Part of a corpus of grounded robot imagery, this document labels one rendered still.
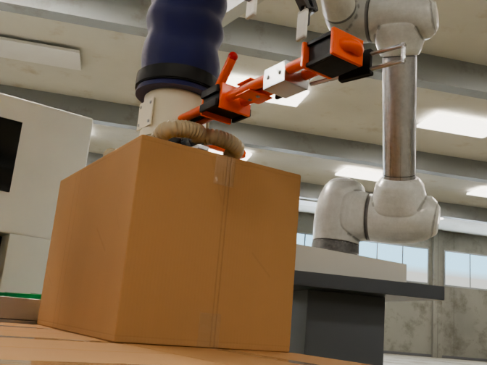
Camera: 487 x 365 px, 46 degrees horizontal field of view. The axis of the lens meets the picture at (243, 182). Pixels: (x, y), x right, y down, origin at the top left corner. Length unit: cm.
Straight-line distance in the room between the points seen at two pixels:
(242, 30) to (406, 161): 509
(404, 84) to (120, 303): 108
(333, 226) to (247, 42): 501
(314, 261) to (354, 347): 29
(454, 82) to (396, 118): 581
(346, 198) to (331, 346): 47
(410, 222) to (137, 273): 97
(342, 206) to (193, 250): 80
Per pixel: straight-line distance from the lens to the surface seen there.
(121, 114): 991
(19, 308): 172
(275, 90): 115
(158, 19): 157
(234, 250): 121
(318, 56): 105
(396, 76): 179
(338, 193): 188
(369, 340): 182
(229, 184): 122
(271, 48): 675
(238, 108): 129
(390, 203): 181
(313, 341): 175
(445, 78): 754
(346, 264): 171
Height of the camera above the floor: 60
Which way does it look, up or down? 13 degrees up
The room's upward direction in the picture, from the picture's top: 5 degrees clockwise
